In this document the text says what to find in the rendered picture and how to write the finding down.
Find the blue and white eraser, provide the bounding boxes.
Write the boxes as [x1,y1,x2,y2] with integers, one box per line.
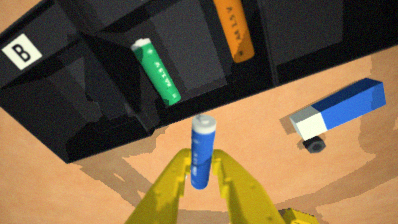
[289,78,386,140]

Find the green aa battery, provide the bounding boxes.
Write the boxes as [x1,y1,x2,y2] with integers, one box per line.
[131,38,181,106]

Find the blue aaa battery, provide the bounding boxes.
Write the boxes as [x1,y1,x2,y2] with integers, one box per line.
[190,114,217,190]

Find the black three-compartment bin rack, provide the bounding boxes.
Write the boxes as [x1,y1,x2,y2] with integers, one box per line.
[0,0,398,164]

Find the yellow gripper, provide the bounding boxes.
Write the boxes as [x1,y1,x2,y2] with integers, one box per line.
[124,148,285,224]

